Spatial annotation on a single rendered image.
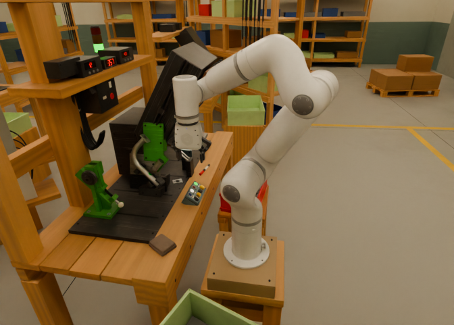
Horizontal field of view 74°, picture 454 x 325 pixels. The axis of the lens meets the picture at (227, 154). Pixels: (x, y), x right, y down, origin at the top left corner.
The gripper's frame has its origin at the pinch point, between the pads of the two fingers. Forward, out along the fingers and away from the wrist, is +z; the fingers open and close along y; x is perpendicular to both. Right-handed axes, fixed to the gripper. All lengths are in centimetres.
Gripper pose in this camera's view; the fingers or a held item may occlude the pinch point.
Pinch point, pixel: (190, 158)
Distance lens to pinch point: 117.1
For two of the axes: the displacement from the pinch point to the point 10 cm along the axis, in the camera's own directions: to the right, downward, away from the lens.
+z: 0.1, 8.9, 4.5
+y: 9.8, 0.8, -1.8
